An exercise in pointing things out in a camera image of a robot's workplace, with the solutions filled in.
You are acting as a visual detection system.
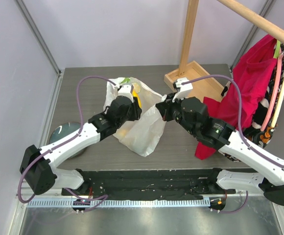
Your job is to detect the white plastic bag lemon print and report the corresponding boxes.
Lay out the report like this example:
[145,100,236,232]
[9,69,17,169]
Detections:
[111,77,166,157]

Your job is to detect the yellow banana bunch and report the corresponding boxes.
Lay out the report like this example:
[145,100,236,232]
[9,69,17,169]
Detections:
[132,90,142,108]

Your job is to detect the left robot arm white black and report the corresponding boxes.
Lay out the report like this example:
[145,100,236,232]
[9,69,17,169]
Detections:
[20,95,142,195]

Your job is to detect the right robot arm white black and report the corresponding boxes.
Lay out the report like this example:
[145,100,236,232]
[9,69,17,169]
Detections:
[155,94,284,206]

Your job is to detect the wooden clothes rack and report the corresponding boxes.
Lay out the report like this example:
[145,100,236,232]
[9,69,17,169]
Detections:
[164,0,284,100]

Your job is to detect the magenta shirt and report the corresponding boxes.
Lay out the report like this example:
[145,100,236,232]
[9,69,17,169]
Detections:
[194,34,279,161]

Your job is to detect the black patterned garment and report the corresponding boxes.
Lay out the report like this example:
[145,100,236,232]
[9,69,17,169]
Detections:
[217,50,284,163]

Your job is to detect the dark fruit plate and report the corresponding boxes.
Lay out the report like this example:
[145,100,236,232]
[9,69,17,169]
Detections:
[48,121,81,146]

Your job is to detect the cream hanger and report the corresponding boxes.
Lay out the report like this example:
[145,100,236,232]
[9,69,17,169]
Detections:
[270,80,284,128]

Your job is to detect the pink hanger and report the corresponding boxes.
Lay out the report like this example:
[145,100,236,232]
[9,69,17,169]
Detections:
[260,53,283,131]

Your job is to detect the green hanger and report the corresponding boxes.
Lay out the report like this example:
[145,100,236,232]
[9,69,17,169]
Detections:
[273,40,281,59]

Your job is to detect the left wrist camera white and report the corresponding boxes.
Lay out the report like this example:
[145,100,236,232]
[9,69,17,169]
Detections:
[113,84,134,102]

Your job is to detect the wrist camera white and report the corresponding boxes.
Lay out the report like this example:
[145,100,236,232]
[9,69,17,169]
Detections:
[113,84,134,102]
[172,77,193,102]

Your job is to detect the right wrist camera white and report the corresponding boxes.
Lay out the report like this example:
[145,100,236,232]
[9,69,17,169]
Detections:
[172,77,193,102]

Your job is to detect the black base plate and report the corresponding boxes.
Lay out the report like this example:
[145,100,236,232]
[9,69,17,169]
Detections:
[73,168,236,201]

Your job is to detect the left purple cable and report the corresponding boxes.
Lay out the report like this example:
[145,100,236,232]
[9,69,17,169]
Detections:
[18,76,119,212]

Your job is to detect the white cable duct strip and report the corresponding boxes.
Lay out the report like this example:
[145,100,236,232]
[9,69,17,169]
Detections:
[27,197,210,208]

